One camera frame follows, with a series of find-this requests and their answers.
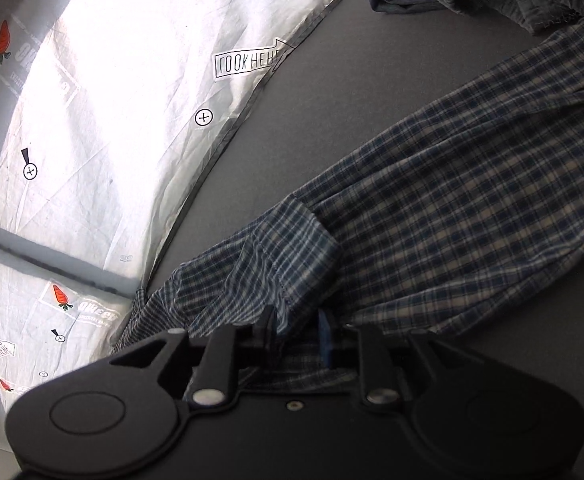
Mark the white printed window curtain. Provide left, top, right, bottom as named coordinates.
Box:
left=0, top=0, right=359, bottom=411

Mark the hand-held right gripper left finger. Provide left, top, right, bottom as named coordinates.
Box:
left=108, top=305, right=277, bottom=407

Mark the blue plaid shirt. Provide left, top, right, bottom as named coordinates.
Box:
left=112, top=0, right=584, bottom=392

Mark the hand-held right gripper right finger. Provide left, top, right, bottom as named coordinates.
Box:
left=318, top=309, right=473, bottom=407

